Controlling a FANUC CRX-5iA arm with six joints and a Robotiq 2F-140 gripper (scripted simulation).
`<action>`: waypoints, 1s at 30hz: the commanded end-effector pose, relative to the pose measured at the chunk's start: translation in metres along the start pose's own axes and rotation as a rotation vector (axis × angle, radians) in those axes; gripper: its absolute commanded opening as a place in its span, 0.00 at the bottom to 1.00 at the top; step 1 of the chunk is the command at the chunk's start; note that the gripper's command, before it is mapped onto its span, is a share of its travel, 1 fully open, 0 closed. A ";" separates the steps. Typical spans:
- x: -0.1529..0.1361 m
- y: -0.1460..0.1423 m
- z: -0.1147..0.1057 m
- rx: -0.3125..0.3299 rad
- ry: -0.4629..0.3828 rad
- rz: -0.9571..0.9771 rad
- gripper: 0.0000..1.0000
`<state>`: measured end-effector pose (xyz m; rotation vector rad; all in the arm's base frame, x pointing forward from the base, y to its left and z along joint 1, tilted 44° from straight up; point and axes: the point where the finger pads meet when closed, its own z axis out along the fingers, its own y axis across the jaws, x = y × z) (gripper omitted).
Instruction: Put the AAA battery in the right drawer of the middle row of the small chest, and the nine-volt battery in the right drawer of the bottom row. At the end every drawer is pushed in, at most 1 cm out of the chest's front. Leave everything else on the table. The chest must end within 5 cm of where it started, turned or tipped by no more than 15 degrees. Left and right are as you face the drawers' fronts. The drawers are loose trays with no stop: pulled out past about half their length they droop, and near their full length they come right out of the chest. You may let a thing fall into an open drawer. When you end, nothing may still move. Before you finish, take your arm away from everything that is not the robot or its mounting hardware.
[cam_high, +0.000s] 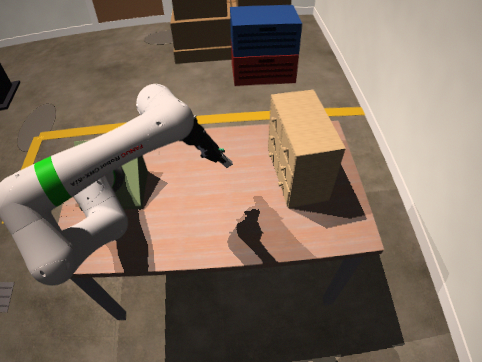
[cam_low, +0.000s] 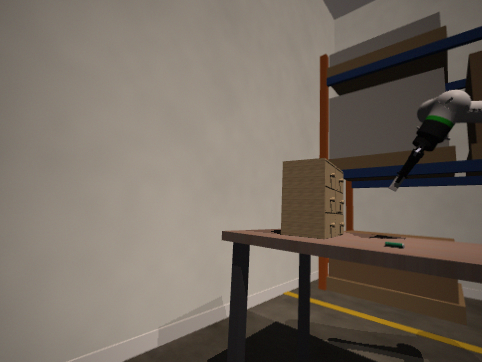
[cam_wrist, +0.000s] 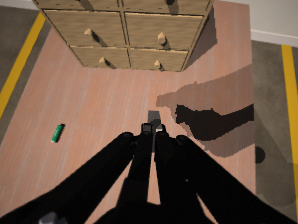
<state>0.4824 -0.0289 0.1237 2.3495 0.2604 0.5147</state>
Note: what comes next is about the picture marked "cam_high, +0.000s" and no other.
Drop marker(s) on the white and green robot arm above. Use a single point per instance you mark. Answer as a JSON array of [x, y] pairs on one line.
[[28, 196]]

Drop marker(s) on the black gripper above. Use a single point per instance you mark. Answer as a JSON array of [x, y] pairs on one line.
[[212, 151]]

